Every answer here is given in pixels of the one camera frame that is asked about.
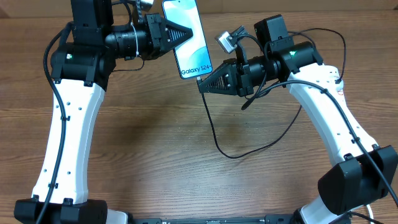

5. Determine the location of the white power strip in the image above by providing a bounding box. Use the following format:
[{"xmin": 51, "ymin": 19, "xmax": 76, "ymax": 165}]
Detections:
[{"xmin": 335, "ymin": 78, "xmax": 344, "ymax": 96}]

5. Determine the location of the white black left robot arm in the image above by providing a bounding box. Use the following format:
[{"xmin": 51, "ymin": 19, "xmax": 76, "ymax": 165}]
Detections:
[{"xmin": 14, "ymin": 0, "xmax": 193, "ymax": 223}]

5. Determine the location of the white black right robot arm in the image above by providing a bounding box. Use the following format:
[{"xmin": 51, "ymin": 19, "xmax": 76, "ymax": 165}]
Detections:
[{"xmin": 197, "ymin": 15, "xmax": 397, "ymax": 223}]

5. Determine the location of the blue screen Galaxy smartphone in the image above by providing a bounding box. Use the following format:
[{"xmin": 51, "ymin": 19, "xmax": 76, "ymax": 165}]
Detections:
[{"xmin": 162, "ymin": 0, "xmax": 213, "ymax": 79}]

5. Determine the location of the black USB charging cable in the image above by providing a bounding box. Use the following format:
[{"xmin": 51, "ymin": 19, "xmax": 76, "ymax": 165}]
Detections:
[{"xmin": 195, "ymin": 28, "xmax": 347, "ymax": 160}]

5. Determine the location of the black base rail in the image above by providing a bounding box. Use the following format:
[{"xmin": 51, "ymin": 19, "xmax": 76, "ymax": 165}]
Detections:
[{"xmin": 124, "ymin": 213, "xmax": 352, "ymax": 224}]

